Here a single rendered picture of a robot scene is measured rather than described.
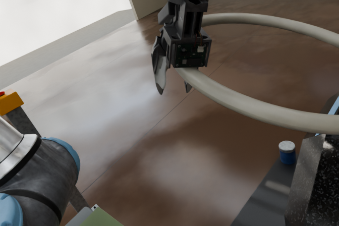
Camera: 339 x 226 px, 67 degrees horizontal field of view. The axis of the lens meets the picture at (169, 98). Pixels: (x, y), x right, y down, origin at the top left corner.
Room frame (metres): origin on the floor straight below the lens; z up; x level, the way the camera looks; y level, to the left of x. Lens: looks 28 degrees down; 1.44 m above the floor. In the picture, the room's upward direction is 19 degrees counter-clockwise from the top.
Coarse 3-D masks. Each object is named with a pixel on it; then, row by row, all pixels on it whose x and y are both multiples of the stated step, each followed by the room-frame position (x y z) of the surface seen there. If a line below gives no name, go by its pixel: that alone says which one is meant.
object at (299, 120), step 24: (216, 24) 0.72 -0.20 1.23; (264, 24) 0.71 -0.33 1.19; (288, 24) 0.68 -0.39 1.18; (192, 72) 0.41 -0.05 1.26; (216, 96) 0.35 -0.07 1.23; (240, 96) 0.33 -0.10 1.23; (264, 120) 0.30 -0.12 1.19; (288, 120) 0.29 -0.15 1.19; (312, 120) 0.28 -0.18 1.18; (336, 120) 0.27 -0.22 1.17
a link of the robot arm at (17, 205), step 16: (0, 192) 0.43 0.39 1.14; (16, 192) 0.41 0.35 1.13; (32, 192) 0.42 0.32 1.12; (0, 208) 0.36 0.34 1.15; (16, 208) 0.35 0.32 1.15; (32, 208) 0.38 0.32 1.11; (48, 208) 0.40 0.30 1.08; (0, 224) 0.32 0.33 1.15; (16, 224) 0.33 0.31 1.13; (32, 224) 0.35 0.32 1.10; (48, 224) 0.37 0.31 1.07
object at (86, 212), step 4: (84, 208) 0.60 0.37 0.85; (88, 208) 0.60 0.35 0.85; (80, 212) 0.59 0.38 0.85; (84, 212) 0.58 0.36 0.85; (88, 212) 0.58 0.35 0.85; (76, 216) 0.58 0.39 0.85; (80, 216) 0.57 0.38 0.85; (84, 216) 0.57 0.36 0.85; (72, 220) 0.57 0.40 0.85; (76, 220) 0.56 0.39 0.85; (80, 220) 0.56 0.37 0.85; (68, 224) 0.56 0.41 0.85; (72, 224) 0.55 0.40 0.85; (76, 224) 0.55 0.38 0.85
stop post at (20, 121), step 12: (0, 96) 1.30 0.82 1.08; (12, 96) 1.29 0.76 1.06; (0, 108) 1.24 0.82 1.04; (12, 108) 1.27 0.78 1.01; (12, 120) 1.27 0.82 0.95; (24, 120) 1.30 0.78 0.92; (24, 132) 1.28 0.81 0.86; (36, 132) 1.30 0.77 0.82; (72, 192) 1.29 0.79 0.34; (72, 204) 1.26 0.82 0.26; (84, 204) 1.30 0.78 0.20; (96, 204) 1.45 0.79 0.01
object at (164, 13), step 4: (168, 4) 0.46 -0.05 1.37; (172, 4) 0.46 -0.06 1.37; (164, 8) 0.49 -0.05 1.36; (168, 8) 0.46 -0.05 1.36; (172, 8) 0.46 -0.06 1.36; (160, 12) 0.53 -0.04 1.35; (164, 12) 0.49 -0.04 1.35; (168, 12) 0.46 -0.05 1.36; (172, 12) 0.46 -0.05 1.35; (160, 16) 0.53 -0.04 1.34; (164, 16) 0.49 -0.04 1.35; (168, 16) 0.47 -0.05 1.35; (172, 16) 0.47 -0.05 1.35; (160, 20) 0.53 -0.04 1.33; (164, 20) 0.51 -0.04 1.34; (168, 20) 0.51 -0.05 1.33; (160, 24) 0.55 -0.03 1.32
